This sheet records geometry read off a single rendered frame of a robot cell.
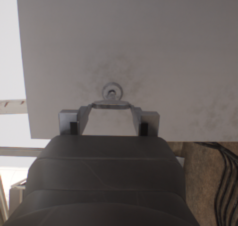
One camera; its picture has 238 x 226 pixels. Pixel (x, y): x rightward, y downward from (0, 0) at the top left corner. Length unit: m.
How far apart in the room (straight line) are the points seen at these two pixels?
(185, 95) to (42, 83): 0.19
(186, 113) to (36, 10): 0.23
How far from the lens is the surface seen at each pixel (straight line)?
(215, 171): 2.25
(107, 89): 0.22
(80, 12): 0.23
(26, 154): 5.60
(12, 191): 5.68
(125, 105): 0.16
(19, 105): 0.99
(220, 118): 0.28
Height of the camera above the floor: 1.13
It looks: 2 degrees down
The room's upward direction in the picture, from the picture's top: 89 degrees counter-clockwise
